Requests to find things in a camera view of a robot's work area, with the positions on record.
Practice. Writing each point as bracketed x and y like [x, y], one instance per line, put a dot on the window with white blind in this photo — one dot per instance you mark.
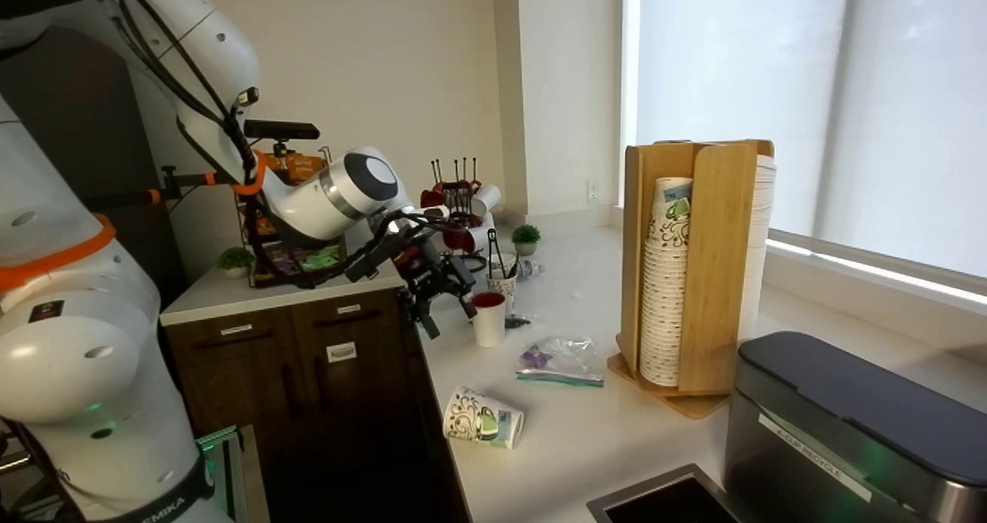
[810, 99]

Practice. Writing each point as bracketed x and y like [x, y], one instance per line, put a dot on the paper cup with black tongs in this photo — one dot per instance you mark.
[503, 282]

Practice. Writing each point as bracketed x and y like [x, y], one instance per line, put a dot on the wall socket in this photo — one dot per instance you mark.
[593, 191]

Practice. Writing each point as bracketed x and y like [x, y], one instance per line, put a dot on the dark refrigerator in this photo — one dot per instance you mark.
[77, 122]

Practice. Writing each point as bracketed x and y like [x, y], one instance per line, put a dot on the small black utensil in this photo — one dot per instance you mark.
[517, 322]

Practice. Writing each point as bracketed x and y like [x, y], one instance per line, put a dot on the white mug with red inside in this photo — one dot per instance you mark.
[472, 239]

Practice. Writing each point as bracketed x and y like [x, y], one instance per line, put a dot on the dark wooden cabinet door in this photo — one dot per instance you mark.
[362, 399]
[239, 407]

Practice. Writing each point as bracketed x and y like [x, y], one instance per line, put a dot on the small potted green plant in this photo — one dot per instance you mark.
[526, 237]
[235, 261]

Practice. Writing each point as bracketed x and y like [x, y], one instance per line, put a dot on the white cup with red inside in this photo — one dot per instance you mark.
[489, 322]

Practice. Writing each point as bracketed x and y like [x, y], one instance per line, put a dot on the clear plastic zip bag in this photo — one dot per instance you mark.
[561, 359]

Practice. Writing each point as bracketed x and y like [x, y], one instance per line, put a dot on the black mug tree rack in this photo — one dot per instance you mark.
[456, 191]

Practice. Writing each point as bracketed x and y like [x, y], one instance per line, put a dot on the wooden cup holder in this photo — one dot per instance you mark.
[721, 276]

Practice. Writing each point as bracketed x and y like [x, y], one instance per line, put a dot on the stack of patterned paper cups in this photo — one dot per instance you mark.
[665, 291]

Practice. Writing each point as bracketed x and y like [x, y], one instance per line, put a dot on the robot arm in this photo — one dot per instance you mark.
[77, 353]

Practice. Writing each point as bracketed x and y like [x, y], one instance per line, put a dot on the sink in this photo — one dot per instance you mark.
[667, 500]

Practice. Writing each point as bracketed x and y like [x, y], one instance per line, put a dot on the camera on mount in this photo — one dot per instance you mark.
[281, 129]

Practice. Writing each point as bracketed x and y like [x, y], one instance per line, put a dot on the steel bin with black lid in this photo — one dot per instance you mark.
[848, 430]

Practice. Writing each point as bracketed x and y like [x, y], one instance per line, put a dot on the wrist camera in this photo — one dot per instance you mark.
[372, 257]

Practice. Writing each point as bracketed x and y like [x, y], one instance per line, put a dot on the patterned paper coffee cup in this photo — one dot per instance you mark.
[482, 419]

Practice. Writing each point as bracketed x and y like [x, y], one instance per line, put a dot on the stack of white lids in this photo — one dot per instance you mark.
[759, 237]

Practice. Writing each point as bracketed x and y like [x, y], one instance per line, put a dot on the dark wooden drawer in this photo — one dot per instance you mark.
[231, 338]
[347, 315]

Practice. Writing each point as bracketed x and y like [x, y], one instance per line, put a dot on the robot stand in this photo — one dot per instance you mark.
[235, 469]

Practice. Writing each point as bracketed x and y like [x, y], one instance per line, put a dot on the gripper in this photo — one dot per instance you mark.
[436, 264]

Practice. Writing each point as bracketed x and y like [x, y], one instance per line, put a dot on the small clear plastic wrapper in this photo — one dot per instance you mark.
[530, 268]

